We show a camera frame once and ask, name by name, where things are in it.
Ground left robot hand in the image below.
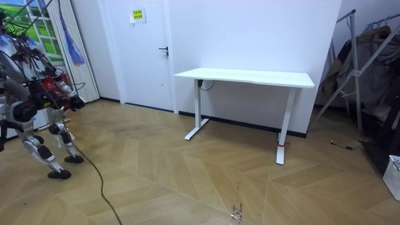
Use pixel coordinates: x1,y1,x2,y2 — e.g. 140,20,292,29
68,94,86,112

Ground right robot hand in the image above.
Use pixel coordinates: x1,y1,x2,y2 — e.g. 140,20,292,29
37,92,65,111

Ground red object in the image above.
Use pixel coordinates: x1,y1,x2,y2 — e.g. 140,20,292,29
41,72,71,110

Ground white cabinet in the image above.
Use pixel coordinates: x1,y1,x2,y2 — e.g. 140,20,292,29
5,106,51,139

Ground white ribbed folding panel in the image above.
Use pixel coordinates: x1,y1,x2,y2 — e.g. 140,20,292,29
46,0,101,104

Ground robot legs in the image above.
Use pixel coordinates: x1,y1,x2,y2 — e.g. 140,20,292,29
0,93,85,181

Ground robot body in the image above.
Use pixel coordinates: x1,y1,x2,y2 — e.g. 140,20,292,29
0,11,65,94

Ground window landscape poster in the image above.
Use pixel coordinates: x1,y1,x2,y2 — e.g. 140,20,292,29
0,0,65,63

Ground white door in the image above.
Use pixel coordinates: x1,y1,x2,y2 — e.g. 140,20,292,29
97,0,179,114

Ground white and yellow paper sign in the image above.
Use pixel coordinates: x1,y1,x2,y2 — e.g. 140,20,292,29
129,6,147,24

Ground white desk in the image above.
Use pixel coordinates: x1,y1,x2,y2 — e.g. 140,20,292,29
174,67,316,166

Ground brown hanging garment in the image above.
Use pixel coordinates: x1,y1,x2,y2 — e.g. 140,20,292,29
321,25,392,98

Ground silver clothes rack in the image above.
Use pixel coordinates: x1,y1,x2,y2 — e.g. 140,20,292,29
307,9,400,138

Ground grey hanging garment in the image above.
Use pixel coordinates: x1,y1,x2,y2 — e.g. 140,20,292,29
337,39,400,121

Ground white plastic basket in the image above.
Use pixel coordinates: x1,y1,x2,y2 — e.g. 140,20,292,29
382,154,400,202

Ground cable bundle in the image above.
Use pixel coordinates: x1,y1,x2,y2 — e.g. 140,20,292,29
0,0,86,67

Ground black desk cable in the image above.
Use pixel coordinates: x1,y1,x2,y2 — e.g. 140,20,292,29
197,79,216,92

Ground thin black floor cable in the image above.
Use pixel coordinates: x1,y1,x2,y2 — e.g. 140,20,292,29
330,136,367,151

